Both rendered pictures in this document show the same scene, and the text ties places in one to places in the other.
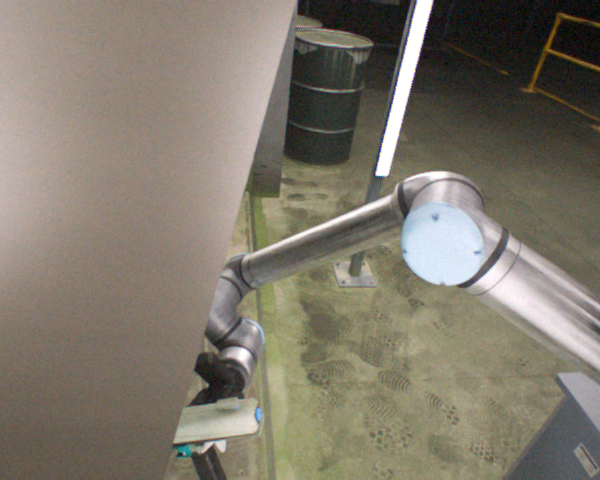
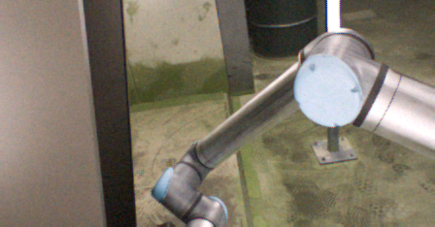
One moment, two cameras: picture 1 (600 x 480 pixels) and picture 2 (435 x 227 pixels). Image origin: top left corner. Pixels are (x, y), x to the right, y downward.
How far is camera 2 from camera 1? 0.19 m
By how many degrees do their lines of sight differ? 14
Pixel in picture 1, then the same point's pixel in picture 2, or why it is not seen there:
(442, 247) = (324, 92)
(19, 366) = not seen: outside the picture
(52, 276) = not seen: outside the picture
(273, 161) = (243, 61)
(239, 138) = (68, 29)
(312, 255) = (247, 128)
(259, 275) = (211, 155)
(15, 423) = not seen: outside the picture
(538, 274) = (420, 100)
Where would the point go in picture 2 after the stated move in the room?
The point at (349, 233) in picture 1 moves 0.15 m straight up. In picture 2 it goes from (271, 102) to (264, 40)
